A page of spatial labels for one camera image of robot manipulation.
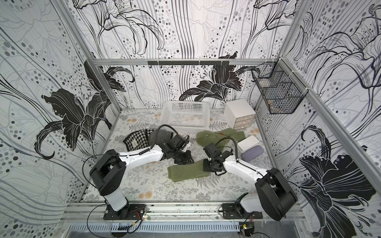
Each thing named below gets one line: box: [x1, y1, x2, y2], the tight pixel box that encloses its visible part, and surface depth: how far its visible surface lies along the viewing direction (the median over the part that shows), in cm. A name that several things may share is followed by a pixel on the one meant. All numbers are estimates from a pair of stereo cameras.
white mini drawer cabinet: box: [223, 98, 257, 130], surface depth 103 cm
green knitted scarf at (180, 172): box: [167, 159, 211, 182], surface depth 84 cm
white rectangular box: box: [237, 134, 260, 157], surface depth 97 cm
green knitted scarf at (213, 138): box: [196, 127, 246, 151], surface depth 102 cm
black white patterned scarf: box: [123, 128, 174, 152], surface depth 97 cm
